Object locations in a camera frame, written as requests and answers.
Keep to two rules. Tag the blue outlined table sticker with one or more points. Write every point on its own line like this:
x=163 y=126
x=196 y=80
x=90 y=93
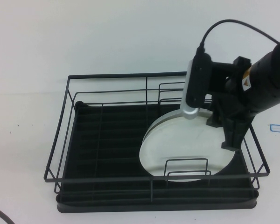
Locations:
x=277 y=128

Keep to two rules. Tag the black plastic drip tray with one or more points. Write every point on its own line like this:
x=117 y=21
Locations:
x=107 y=130

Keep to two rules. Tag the stained white round plate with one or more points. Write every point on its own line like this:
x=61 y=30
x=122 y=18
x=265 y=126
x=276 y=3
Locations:
x=168 y=116

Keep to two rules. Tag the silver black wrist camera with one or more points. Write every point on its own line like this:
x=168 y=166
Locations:
x=196 y=84

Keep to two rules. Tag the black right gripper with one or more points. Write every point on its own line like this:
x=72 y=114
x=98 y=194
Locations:
x=233 y=102

